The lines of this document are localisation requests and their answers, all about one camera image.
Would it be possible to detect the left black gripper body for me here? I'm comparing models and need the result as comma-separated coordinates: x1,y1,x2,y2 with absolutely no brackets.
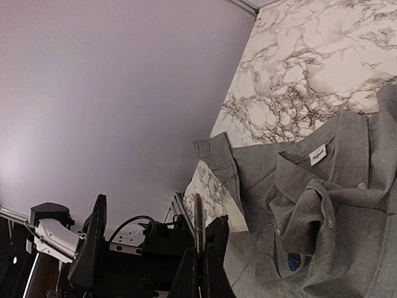
47,229,194,297

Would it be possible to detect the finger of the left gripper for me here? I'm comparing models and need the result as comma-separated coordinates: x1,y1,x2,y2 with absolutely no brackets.
205,215,229,248
68,194,107,289

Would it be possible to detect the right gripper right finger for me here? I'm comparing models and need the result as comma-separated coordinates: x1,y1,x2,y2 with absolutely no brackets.
203,244,236,298

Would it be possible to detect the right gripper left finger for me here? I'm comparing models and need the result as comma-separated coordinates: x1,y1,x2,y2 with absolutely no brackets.
169,248,199,298

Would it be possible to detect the grey button-up shirt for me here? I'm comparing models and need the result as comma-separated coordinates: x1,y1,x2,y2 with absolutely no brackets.
195,84,396,297

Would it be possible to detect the orange portrait brooch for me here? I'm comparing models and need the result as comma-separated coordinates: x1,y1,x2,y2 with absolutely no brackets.
194,193,205,256

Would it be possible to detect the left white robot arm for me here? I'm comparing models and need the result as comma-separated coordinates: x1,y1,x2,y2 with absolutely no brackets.
25,194,234,297

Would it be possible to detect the left aluminium frame post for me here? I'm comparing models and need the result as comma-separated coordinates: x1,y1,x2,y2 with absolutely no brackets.
228,0,259,16

